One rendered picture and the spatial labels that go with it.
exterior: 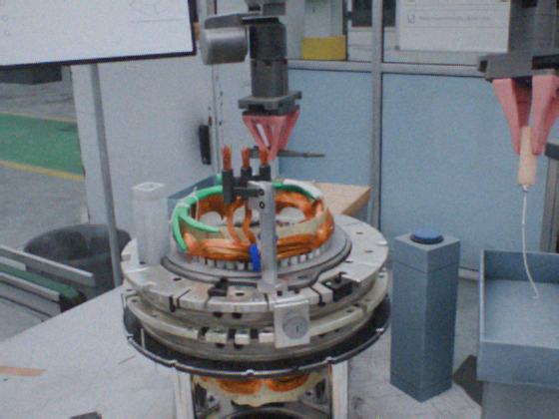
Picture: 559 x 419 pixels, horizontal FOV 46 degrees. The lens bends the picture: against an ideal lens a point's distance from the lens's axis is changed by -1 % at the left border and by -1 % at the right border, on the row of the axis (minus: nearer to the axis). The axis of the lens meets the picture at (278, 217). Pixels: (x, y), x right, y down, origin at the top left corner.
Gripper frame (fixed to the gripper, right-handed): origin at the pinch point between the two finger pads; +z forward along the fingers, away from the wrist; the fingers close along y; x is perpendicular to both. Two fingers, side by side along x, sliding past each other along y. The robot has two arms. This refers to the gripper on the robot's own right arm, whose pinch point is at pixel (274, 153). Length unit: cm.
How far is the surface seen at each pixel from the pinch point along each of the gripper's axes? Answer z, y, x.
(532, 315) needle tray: 12.8, 18.6, 40.3
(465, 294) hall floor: 116, -205, 2
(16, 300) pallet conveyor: 44, -14, -78
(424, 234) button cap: 10.7, 1.1, 24.1
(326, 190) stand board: 8.4, -9.9, 5.0
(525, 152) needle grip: -7.2, 21.9, 38.5
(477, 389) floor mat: 115, -123, 19
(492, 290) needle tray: 12.7, 13.2, 35.2
